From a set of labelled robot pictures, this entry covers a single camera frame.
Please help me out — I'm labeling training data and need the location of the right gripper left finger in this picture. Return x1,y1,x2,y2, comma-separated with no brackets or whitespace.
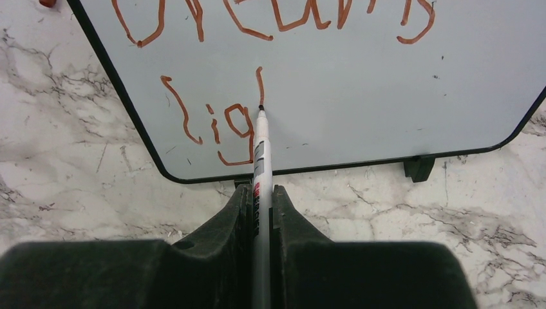
1,185,252,308

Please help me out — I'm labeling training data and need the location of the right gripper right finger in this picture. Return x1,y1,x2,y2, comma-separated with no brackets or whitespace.
272,185,477,308

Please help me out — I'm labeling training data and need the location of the white red marker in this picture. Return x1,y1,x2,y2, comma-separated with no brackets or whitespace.
252,104,272,308

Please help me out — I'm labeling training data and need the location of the black framed whiteboard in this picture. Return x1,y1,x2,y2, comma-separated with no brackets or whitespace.
69,1,545,184

